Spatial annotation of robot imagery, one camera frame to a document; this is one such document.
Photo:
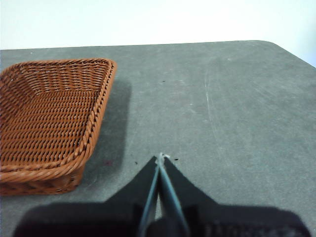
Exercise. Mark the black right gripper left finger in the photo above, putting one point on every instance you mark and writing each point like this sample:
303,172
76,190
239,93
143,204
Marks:
103,219

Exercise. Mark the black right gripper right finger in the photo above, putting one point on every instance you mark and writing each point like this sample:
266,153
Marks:
222,222

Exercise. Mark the brown wicker basket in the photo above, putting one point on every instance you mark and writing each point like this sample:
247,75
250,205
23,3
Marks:
49,123

